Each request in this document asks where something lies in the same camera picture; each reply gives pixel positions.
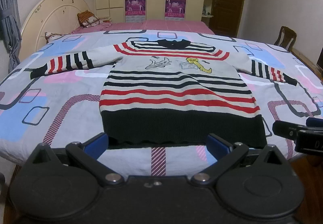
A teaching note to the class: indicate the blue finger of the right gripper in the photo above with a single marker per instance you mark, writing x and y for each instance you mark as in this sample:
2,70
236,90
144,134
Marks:
286,129
314,122

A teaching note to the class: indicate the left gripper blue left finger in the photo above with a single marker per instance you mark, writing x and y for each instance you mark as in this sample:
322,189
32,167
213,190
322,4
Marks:
85,156

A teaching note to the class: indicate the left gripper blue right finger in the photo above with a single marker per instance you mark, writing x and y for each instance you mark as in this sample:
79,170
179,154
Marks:
228,156

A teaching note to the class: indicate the striped knit children's sweater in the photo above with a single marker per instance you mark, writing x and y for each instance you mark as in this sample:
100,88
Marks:
173,93

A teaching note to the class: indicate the dark wooden chair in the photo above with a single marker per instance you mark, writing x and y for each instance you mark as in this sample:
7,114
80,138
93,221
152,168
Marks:
286,38

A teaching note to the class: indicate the brown white pillow near headboard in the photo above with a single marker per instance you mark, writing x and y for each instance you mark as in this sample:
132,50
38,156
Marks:
51,36

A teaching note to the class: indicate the pink bed sheet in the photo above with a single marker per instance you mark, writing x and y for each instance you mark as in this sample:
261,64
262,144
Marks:
162,25

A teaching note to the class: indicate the orange white patterned pillow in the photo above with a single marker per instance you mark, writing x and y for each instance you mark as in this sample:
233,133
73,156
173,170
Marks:
88,19

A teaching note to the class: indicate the cream arched headboard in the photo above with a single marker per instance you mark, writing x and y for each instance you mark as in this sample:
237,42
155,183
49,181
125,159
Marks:
56,16

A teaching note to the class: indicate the grey blue curtain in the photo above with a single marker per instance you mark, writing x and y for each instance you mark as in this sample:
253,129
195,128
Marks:
10,26

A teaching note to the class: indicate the lower right purple poster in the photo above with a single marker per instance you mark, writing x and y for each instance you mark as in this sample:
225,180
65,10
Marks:
175,10

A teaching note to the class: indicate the purple poster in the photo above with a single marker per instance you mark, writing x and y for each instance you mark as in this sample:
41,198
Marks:
175,10
135,11

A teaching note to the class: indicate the lower left purple poster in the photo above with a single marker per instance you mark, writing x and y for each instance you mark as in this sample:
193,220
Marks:
135,11

